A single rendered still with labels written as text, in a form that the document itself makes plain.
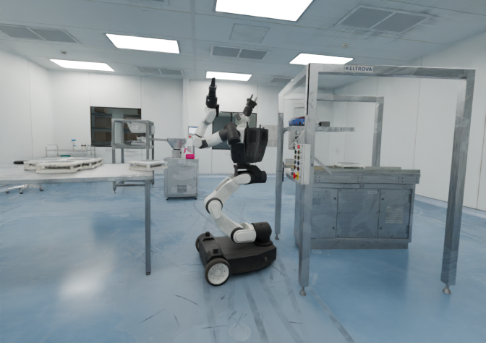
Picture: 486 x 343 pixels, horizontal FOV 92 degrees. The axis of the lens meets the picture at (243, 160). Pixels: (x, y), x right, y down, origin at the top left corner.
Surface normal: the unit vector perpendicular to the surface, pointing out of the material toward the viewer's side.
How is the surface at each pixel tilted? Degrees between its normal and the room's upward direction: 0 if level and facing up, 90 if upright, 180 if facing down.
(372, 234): 90
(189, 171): 90
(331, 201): 90
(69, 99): 90
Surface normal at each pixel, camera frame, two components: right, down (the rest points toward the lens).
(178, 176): 0.18, 0.08
